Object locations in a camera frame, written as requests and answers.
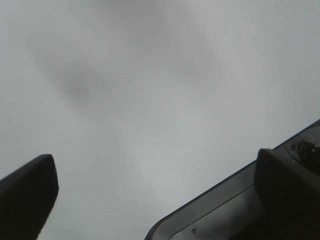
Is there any black coiled cable bundle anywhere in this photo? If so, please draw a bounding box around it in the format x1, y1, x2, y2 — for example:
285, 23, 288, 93
296, 140, 320, 173

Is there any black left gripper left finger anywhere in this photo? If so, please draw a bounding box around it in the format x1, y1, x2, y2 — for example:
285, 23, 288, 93
0, 154, 59, 240

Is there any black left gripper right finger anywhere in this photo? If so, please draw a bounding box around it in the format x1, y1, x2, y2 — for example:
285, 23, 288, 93
245, 149, 320, 240

